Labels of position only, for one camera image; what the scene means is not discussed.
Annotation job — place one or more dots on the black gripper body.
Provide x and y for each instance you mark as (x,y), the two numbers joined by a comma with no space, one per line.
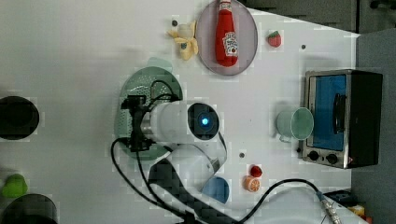
(135,104)

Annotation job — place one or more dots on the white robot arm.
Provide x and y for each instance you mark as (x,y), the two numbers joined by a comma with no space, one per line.
(190,131)

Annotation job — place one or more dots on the peeled toy banana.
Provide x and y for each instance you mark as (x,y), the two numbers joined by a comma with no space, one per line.
(184,36)

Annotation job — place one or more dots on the red ketchup bottle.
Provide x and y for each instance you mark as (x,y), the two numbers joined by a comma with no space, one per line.
(226,44)

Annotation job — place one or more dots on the black round object upper left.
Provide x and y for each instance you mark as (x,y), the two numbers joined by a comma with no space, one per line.
(19,118)

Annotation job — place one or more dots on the black round object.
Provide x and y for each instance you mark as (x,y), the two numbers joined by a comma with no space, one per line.
(19,118)
(30,209)

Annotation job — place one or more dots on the grey round plate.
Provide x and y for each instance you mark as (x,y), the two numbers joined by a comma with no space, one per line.
(246,35)

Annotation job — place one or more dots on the small red toy fruit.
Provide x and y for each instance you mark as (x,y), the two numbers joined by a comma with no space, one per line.
(256,171)

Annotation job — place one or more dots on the orange slice toy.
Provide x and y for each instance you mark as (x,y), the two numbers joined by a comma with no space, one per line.
(251,183)

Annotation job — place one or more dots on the green toy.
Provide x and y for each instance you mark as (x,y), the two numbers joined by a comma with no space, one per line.
(15,186)

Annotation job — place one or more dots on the black round object lower left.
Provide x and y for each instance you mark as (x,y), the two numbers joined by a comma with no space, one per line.
(30,209)

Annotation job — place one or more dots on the toy strawberry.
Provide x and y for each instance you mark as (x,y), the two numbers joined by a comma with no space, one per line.
(274,39)

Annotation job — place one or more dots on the green cup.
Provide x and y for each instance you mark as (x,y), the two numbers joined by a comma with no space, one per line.
(294,123)

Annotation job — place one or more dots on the black toaster oven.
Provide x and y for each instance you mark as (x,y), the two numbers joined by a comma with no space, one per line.
(346,107)

